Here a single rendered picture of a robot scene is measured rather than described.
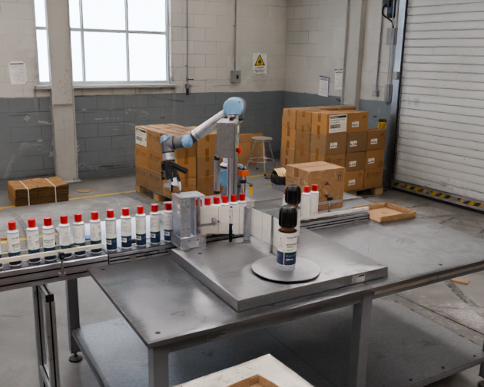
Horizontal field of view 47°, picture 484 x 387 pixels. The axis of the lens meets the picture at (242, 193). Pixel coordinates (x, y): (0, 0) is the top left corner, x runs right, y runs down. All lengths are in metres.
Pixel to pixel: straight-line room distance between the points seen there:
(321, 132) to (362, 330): 4.43
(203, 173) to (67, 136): 2.40
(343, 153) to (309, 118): 0.61
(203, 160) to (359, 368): 4.31
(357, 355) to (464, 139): 5.00
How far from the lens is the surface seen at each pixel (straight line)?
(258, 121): 9.77
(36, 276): 2.70
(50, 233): 2.67
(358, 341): 2.69
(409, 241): 3.24
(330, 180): 3.62
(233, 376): 1.92
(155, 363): 2.14
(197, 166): 6.60
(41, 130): 8.21
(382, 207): 3.88
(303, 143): 7.09
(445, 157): 7.55
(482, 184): 7.31
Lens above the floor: 1.82
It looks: 14 degrees down
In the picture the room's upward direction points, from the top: 1 degrees clockwise
